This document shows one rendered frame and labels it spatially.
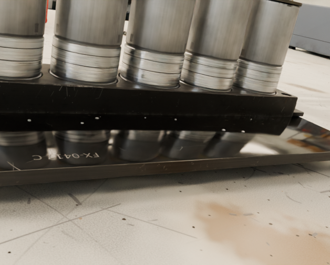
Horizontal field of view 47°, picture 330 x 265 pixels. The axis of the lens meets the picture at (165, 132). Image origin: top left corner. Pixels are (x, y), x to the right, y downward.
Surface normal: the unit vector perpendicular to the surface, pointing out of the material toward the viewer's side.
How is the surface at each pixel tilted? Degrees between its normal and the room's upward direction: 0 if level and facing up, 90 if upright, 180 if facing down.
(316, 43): 90
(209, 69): 90
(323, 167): 0
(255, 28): 90
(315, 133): 0
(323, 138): 0
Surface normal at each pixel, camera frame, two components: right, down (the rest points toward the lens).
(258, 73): -0.14, 0.31
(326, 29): -0.86, 0.00
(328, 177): 0.18, -0.93
